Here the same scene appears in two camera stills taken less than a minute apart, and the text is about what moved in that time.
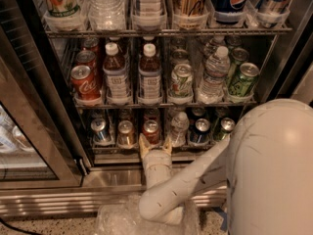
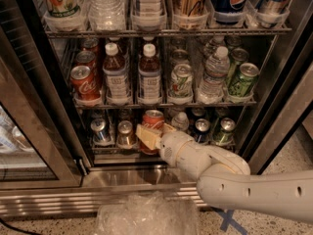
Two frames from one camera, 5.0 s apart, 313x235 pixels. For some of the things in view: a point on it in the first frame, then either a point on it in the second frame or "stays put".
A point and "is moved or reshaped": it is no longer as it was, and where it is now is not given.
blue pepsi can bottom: x=201 y=131 stays put
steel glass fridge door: x=38 y=145 stays put
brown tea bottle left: x=115 y=86 stays put
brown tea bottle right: x=150 y=77 stays put
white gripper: x=156 y=158 to x=170 y=146
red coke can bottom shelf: x=151 y=130 is moved or reshaped
